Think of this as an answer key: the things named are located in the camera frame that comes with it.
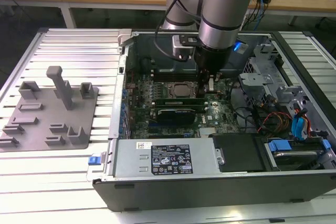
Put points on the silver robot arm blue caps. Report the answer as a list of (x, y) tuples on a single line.
[(225, 11)]

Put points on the black RAM slot bank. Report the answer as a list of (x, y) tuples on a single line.
[(173, 75), (153, 102)]

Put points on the silver CPU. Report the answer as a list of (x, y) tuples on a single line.
[(183, 90)]

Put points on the grey metal drive cage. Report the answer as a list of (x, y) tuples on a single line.
[(262, 77)]

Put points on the green motherboard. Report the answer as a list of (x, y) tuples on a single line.
[(218, 113)]

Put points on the black graphics card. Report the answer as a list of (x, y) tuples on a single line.
[(178, 115)]

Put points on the small silver heatsink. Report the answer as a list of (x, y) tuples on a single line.
[(208, 131)]

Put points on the hard disk in blue carrier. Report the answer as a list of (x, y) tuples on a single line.
[(279, 145)]

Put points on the grey power supply unit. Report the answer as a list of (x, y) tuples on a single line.
[(131, 161)]

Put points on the black PC case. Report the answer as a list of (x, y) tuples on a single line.
[(210, 195)]

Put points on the blue case latch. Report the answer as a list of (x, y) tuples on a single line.
[(94, 161)]

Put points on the grey parts rack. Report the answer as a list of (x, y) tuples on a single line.
[(52, 113)]

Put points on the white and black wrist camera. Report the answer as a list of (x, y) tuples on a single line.
[(181, 48)]

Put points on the small grey wrist camera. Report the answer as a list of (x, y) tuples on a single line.
[(242, 47)]

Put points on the CPU socket metal frame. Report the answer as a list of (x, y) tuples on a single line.
[(170, 91)]

